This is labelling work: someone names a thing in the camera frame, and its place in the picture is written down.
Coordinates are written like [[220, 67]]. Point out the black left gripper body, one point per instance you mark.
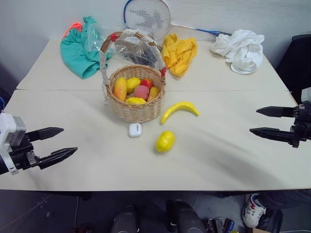
[[23, 155]]

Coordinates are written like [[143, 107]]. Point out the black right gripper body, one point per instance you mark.
[[300, 128]]

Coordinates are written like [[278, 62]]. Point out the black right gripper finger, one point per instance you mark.
[[274, 111], [269, 134]]

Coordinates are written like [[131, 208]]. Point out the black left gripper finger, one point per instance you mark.
[[59, 155], [45, 133]]

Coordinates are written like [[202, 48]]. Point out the black chair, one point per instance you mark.
[[296, 65]]

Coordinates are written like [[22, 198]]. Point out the person's leg in jeans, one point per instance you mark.
[[284, 199]]

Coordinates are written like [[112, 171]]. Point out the white cloth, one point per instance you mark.
[[243, 51]]

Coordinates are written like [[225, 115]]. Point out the white sneaker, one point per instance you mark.
[[252, 211]]

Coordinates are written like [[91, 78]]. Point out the white earbuds case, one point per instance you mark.
[[135, 130]]

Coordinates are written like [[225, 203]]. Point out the green cloth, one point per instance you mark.
[[75, 55]]

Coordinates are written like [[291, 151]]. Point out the large orange-yellow toy mango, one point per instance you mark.
[[120, 88]]

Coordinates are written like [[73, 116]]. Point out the small dark rounded shape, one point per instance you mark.
[[124, 222]]

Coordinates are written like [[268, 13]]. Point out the yellow toy banana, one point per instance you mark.
[[179, 109]]

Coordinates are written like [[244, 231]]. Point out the yellow toy starfruit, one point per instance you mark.
[[135, 100]]

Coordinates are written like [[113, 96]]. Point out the yellow toy lemon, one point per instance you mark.
[[165, 141], [133, 83]]

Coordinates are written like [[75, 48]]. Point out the pink toy peach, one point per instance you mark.
[[141, 93]]

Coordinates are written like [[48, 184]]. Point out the clear plastic bag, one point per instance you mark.
[[96, 38]]

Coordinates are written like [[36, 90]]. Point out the yellow cloth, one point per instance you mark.
[[178, 54]]

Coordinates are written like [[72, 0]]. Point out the small orange toy mango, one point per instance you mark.
[[153, 93]]

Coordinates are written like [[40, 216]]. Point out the red toy apple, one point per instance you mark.
[[147, 82]]

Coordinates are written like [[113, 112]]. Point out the large dark rounded shape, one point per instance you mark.
[[185, 217]]

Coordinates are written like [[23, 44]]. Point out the plastic bag with dark items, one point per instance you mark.
[[136, 51]]

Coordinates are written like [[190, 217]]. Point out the blue badminton racket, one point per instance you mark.
[[145, 19]]

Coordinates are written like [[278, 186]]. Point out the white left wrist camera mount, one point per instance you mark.
[[8, 127]]

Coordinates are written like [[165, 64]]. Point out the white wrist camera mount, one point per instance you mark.
[[306, 97], [8, 127]]

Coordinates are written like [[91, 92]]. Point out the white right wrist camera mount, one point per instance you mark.
[[306, 97]]

